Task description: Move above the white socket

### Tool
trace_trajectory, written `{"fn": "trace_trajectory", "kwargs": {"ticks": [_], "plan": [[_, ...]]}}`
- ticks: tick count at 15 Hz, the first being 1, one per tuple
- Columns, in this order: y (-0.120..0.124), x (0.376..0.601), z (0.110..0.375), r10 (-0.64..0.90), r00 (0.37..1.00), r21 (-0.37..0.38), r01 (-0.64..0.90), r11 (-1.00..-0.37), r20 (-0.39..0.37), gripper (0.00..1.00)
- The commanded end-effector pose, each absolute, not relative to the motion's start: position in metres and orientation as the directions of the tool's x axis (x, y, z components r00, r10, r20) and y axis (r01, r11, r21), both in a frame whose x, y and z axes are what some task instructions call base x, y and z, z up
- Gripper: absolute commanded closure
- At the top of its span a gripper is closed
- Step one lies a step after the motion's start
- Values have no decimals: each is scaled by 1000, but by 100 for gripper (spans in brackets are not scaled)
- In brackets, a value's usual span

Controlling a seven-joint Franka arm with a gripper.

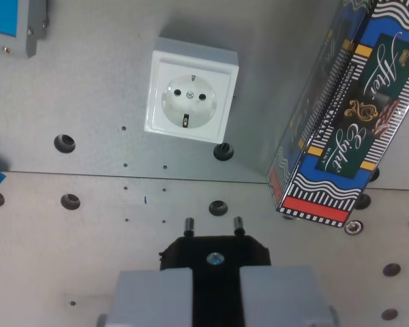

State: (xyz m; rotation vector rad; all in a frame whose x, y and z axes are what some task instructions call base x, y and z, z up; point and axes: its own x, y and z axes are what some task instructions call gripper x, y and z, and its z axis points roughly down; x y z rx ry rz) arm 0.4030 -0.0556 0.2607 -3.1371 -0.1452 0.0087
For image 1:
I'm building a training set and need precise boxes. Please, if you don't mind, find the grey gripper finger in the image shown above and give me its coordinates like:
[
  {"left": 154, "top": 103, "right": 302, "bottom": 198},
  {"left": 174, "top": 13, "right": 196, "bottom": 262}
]
[
  {"left": 96, "top": 268, "right": 194, "bottom": 327},
  {"left": 239, "top": 265, "right": 342, "bottom": 327}
]

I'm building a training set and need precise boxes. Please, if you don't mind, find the silver hex bolt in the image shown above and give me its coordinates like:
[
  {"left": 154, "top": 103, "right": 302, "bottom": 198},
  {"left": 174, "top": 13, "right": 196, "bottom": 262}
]
[{"left": 344, "top": 220, "right": 363, "bottom": 235}]

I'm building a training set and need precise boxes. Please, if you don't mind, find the grey box with blue panel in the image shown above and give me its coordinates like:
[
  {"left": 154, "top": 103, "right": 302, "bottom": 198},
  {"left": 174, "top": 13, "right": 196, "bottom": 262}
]
[{"left": 0, "top": 0, "right": 50, "bottom": 59}]

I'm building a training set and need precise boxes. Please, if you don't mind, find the black two-pin power plug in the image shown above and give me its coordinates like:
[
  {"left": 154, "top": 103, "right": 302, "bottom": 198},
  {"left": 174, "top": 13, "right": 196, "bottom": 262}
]
[{"left": 158, "top": 216, "right": 271, "bottom": 327}]

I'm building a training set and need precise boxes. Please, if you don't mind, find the white wall socket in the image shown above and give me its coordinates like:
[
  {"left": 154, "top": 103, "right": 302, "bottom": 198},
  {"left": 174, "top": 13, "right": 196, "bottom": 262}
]
[{"left": 143, "top": 36, "right": 240, "bottom": 144}]

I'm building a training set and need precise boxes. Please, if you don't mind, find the After Eight mint box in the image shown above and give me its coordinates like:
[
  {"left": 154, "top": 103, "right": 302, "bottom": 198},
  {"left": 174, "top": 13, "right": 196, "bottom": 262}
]
[{"left": 267, "top": 0, "right": 409, "bottom": 229}]

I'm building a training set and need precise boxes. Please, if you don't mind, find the black ribbed screw plug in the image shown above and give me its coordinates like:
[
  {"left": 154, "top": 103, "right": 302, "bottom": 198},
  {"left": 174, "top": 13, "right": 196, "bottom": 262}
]
[{"left": 213, "top": 142, "right": 235, "bottom": 161}]

